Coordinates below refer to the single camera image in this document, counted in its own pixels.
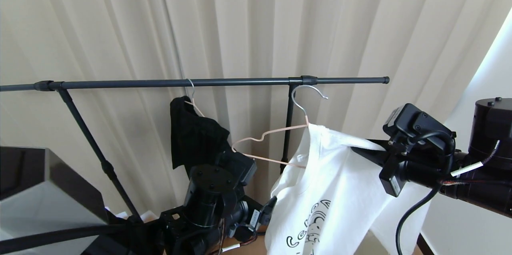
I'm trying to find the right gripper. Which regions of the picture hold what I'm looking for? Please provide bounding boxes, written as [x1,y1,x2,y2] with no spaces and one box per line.
[351,139,443,198]

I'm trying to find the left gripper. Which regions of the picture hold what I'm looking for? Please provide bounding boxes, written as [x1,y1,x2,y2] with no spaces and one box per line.
[234,196,278,243]

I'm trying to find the white garment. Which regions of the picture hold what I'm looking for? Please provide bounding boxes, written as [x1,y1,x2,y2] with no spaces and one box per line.
[264,123,433,255]

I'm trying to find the pink clothes hanger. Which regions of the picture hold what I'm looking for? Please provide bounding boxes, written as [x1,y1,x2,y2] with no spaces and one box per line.
[231,84,329,168]
[184,78,206,119]

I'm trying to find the black shorts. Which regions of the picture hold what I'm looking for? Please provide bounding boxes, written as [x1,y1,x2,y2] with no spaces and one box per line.
[170,95,233,180]

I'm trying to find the black clothes rack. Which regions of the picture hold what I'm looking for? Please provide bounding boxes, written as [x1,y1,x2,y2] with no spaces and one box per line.
[0,75,391,223]

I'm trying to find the beige curtain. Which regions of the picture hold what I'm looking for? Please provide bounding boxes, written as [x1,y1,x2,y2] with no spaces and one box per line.
[0,0,512,217]

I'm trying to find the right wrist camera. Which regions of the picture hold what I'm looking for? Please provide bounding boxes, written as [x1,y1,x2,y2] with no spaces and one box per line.
[382,103,457,156]

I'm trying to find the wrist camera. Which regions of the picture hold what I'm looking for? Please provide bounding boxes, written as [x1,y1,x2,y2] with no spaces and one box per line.
[382,103,457,156]
[218,151,258,186]

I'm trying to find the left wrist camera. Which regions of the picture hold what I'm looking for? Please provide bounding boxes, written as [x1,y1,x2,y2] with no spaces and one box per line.
[218,151,258,186]

